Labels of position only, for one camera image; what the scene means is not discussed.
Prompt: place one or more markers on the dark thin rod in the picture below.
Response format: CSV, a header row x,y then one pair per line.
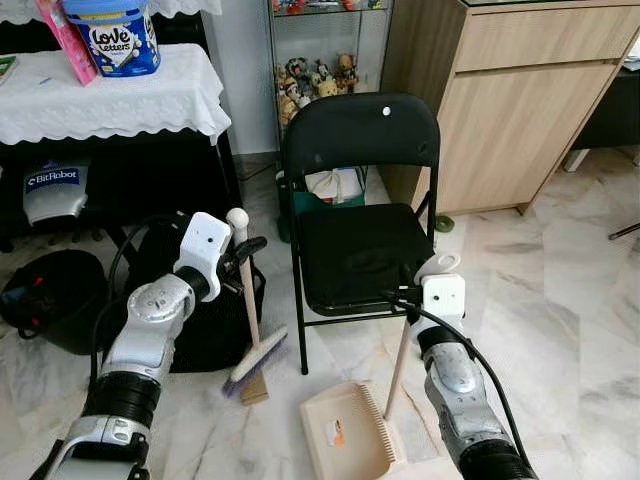
x,y
625,231

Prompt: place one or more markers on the white paper stack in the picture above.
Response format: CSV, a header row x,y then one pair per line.
x,y
633,55

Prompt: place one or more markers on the pink box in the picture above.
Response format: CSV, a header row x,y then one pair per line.
x,y
70,45

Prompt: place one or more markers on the grey case with blue label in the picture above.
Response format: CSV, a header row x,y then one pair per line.
x,y
55,195

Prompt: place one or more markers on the green box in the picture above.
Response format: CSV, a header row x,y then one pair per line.
x,y
310,200

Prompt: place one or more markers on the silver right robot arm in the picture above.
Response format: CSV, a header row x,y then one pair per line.
x,y
455,375

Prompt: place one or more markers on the small plush toy figurines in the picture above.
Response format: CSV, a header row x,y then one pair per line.
x,y
315,80

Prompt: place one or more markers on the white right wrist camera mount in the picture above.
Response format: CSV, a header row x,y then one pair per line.
x,y
443,300

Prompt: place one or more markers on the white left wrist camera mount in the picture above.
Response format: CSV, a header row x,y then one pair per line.
x,y
205,245

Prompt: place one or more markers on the small brown cardboard piece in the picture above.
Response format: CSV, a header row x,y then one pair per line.
x,y
255,390

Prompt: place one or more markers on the small green disc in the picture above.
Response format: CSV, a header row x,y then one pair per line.
x,y
444,222

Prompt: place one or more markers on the black desk with white legs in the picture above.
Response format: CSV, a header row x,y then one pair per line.
x,y
610,110

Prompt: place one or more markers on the white lace tablecloth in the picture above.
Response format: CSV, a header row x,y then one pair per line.
x,y
100,105

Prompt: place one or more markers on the light wooden cabinet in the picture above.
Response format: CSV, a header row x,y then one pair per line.
x,y
510,120

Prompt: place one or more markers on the black folding chair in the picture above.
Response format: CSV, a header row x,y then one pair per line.
x,y
360,130

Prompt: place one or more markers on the white bag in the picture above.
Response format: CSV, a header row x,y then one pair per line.
x,y
335,185

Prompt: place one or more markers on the green magazine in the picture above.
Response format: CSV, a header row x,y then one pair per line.
x,y
5,70

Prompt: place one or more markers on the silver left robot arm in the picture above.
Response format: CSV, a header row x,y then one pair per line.
x,y
145,330

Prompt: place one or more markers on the black backpack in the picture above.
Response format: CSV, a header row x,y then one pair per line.
x,y
215,340

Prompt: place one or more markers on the wooden broom with purple bristles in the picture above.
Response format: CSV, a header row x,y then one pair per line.
x,y
258,358

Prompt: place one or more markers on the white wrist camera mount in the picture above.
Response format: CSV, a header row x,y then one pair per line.
x,y
205,245
443,300

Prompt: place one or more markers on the blue love letters tin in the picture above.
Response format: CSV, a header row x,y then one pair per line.
x,y
115,40

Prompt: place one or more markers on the glass display cabinet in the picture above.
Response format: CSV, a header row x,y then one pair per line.
x,y
375,40

